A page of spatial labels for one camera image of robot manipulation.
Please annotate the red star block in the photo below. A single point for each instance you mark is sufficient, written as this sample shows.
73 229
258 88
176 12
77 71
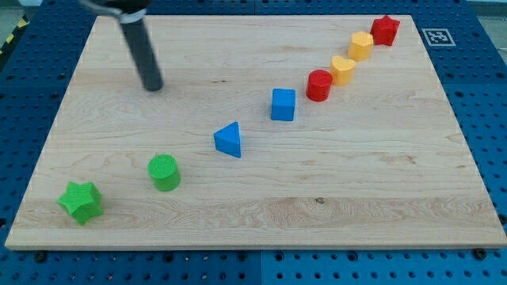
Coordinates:
384 30

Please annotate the green star block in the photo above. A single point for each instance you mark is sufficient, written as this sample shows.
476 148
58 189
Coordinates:
81 201

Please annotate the blue triangle block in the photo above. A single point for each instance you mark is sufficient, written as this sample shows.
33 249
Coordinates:
228 140

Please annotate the green cylinder block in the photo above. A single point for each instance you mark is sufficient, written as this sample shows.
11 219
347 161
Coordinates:
164 173

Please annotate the light wooden board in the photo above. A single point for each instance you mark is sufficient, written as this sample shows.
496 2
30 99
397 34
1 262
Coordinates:
381 164

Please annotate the yellow hexagon block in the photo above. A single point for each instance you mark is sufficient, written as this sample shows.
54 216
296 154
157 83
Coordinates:
361 45

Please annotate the yellow black hazard tape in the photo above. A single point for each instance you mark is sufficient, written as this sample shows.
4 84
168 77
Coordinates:
15 36

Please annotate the red cylinder block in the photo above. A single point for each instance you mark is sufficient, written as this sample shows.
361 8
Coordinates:
318 85

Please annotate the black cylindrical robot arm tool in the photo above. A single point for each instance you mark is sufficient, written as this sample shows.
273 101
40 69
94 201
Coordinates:
130 16

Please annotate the blue cube block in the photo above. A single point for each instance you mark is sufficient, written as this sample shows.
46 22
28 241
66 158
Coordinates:
283 104

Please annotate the white fiducial marker tag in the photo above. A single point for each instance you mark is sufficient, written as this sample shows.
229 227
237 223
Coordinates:
438 37

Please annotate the yellow heart block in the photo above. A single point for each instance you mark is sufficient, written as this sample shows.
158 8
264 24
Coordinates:
342 70

